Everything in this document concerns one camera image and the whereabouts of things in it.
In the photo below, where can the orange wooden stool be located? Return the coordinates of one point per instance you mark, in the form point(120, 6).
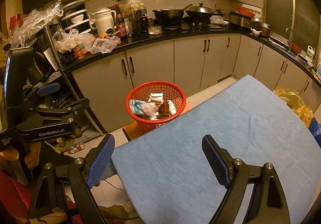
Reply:
point(132, 131)

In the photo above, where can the red label sauce bottle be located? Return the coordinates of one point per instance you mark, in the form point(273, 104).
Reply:
point(120, 23)

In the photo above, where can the white green detergent jug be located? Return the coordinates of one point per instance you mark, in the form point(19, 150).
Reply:
point(310, 53)

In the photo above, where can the lidded steel wok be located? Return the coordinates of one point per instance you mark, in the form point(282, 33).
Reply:
point(202, 12)

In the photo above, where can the chrome sink faucet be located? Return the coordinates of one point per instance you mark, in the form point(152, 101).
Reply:
point(290, 40)

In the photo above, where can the white electric kettle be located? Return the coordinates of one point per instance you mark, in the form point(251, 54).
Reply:
point(103, 21)

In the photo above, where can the white dish rack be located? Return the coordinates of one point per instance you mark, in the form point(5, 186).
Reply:
point(75, 17)

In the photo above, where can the yellow plastic bag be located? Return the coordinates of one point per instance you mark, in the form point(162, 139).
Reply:
point(294, 101)

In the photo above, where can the steel cooking pot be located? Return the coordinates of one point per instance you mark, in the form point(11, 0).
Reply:
point(262, 28)

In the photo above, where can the dark soy sauce bottle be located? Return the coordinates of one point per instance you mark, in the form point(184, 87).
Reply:
point(142, 18)

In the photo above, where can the white plastic bags on counter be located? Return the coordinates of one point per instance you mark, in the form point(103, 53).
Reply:
point(64, 42)

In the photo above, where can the person's left hand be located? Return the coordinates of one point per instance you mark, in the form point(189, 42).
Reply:
point(31, 159)

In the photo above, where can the black wok with handle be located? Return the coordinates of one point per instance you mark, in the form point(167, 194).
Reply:
point(170, 14)

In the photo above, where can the rectangular steel cooker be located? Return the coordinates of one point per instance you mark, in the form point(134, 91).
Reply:
point(240, 20)

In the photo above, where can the red bowl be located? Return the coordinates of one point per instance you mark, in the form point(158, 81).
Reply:
point(245, 12)

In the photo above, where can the white small bowl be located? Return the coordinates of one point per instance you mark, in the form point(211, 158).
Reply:
point(256, 32)

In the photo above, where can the orange cardboard box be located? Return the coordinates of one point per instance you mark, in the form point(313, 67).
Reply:
point(157, 98)

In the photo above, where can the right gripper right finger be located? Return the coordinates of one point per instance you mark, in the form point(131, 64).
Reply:
point(233, 176)

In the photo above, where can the white plastic bottle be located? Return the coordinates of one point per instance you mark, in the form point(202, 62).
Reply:
point(172, 109)

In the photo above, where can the red plastic basket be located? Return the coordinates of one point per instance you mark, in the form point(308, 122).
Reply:
point(142, 92)

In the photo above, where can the teal small packet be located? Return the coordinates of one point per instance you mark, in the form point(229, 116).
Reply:
point(136, 106)

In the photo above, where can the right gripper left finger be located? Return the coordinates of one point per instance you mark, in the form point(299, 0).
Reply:
point(84, 173)

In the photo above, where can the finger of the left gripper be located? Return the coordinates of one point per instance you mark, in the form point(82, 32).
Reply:
point(48, 89)
point(78, 106)

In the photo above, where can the brown foil wrapper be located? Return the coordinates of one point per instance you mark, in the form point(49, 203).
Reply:
point(164, 108)

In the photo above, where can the blue plastic bag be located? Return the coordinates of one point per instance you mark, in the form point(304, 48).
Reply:
point(315, 129)

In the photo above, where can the pink white plastic bag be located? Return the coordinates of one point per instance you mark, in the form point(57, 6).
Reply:
point(149, 109)

